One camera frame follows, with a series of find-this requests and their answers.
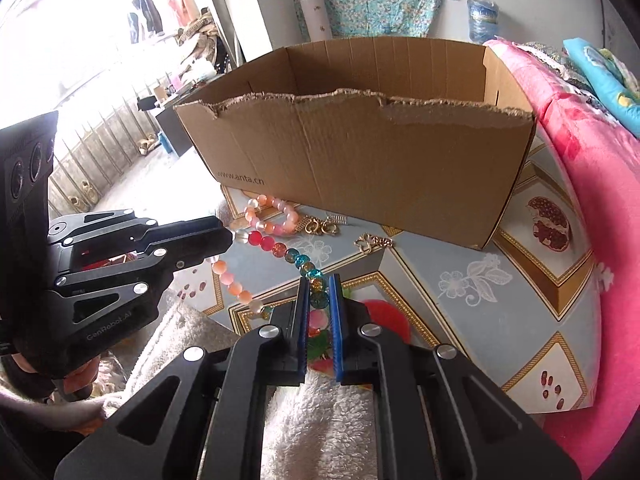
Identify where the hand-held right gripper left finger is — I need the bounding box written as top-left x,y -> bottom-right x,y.
55,275 -> 308,480

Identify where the fruit print tablecloth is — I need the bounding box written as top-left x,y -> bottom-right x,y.
170,140 -> 616,413

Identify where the patterned lace pillow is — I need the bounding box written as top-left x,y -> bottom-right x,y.
520,40 -> 576,86

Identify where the multicolour bead bracelet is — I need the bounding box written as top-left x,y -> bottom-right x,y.
210,229 -> 333,361

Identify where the pink bead bracelet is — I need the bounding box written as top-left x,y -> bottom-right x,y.
244,195 -> 301,237

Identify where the dark hanging jacket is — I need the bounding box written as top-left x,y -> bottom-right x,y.
127,0 -> 163,43

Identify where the pink floral blanket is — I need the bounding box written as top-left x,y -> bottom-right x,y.
485,40 -> 640,480

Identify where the person's left hand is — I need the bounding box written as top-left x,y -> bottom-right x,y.
50,355 -> 103,401

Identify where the blue water dispenser bottle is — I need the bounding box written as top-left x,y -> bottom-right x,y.
467,0 -> 501,43

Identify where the white paper roll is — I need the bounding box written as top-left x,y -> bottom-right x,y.
299,0 -> 333,42

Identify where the dark grey cabinet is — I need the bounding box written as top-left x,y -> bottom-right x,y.
155,105 -> 193,161

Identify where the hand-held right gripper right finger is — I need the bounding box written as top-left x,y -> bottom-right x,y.
330,274 -> 581,480

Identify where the brown cardboard box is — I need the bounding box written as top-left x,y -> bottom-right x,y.
172,35 -> 537,252

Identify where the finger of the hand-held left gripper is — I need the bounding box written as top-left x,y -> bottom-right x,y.
50,240 -> 233,311
47,208 -> 233,256

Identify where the white fleece garment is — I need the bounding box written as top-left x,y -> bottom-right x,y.
125,300 -> 391,480

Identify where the pile of patterned cloth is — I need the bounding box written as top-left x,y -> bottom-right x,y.
177,7 -> 221,45

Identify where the metal balcony railing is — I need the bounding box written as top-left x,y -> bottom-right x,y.
47,105 -> 161,216

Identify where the blue printed quilt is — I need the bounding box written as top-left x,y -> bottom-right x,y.
562,37 -> 640,138

